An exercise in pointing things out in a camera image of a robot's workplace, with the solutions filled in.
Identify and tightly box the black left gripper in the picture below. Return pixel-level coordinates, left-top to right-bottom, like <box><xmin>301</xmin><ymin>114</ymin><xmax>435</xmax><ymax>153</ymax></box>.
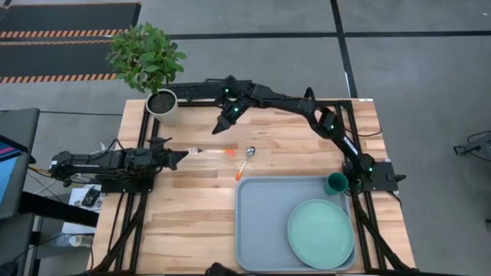
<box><xmin>151</xmin><ymin>147</ymin><xmax>189</xmax><ymax>172</ymax></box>

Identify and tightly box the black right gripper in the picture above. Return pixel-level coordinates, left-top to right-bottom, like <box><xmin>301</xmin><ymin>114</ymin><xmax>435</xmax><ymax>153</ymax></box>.
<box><xmin>212</xmin><ymin>98</ymin><xmax>252</xmax><ymax>135</ymax></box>

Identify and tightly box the fork with orange handle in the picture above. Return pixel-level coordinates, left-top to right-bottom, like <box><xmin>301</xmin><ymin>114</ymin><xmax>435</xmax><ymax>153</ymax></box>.
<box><xmin>186</xmin><ymin>146</ymin><xmax>238</xmax><ymax>156</ymax></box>

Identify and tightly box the spoon with orange handle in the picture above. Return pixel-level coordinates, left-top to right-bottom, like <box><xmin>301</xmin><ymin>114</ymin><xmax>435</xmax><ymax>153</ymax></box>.
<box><xmin>235</xmin><ymin>146</ymin><xmax>257</xmax><ymax>182</ymax></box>

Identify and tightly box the green plastic cup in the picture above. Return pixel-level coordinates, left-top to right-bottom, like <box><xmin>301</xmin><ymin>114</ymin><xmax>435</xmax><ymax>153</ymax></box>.
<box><xmin>324</xmin><ymin>172</ymin><xmax>350</xmax><ymax>196</ymax></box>

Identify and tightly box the light green plate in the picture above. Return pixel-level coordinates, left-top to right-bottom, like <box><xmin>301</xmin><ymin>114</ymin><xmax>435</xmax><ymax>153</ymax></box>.
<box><xmin>287</xmin><ymin>199</ymin><xmax>355</xmax><ymax>271</ymax></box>

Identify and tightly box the grey plastic tray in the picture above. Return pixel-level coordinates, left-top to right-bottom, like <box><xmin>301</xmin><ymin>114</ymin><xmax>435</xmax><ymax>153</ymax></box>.
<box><xmin>234</xmin><ymin>175</ymin><xmax>358</xmax><ymax>273</ymax></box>

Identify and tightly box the white plant pot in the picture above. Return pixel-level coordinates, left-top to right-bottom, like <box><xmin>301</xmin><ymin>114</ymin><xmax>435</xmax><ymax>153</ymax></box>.
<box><xmin>145</xmin><ymin>88</ymin><xmax>180</xmax><ymax>127</ymax></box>

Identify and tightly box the black handheld controller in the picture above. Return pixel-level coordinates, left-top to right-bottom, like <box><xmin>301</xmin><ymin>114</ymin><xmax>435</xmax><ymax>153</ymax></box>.
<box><xmin>81</xmin><ymin>186</ymin><xmax>101</xmax><ymax>208</ymax></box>

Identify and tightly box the green leafy plant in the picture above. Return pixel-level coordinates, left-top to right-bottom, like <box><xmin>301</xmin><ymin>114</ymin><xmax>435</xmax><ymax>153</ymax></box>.
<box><xmin>105</xmin><ymin>21</ymin><xmax>188</xmax><ymax>94</ymax></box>

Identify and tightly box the white paper sheet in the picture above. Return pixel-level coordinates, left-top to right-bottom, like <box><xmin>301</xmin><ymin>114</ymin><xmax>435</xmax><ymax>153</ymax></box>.
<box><xmin>68</xmin><ymin>185</ymin><xmax>103</xmax><ymax>212</ymax></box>

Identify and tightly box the clear plastic bottle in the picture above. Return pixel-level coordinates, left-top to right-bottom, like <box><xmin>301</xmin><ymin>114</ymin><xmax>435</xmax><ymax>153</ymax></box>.
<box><xmin>67</xmin><ymin>234</ymin><xmax>94</xmax><ymax>248</ymax></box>

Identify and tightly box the black metal beam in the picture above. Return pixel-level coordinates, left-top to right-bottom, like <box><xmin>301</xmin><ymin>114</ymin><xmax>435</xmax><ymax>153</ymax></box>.
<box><xmin>18</xmin><ymin>190</ymin><xmax>100</xmax><ymax>228</ymax></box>

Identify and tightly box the black hazard-striped floor mat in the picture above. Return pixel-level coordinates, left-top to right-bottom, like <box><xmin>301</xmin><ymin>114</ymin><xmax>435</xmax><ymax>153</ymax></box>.
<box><xmin>0</xmin><ymin>2</ymin><xmax>142</xmax><ymax>84</ymax></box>

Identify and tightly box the computer monitor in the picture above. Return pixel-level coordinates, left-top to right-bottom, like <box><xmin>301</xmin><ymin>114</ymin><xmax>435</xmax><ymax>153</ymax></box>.
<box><xmin>0</xmin><ymin>134</ymin><xmax>31</xmax><ymax>220</ymax></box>

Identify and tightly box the black aluminium table frame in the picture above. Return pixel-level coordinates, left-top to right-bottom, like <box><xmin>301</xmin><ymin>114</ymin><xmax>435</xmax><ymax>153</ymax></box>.
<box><xmin>87</xmin><ymin>97</ymin><xmax>419</xmax><ymax>276</ymax></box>

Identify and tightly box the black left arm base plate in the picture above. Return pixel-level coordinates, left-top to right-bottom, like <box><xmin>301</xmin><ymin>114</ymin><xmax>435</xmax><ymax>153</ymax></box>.
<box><xmin>100</xmin><ymin>178</ymin><xmax>157</xmax><ymax>194</ymax></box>

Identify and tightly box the black table-level camera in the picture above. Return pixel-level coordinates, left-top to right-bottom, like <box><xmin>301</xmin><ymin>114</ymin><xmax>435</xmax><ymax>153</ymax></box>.
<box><xmin>206</xmin><ymin>261</ymin><xmax>241</xmax><ymax>276</ymax></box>

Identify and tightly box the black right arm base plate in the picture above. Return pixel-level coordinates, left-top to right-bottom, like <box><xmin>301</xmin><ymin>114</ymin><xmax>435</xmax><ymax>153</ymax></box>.
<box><xmin>343</xmin><ymin>160</ymin><xmax>407</xmax><ymax>192</ymax></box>

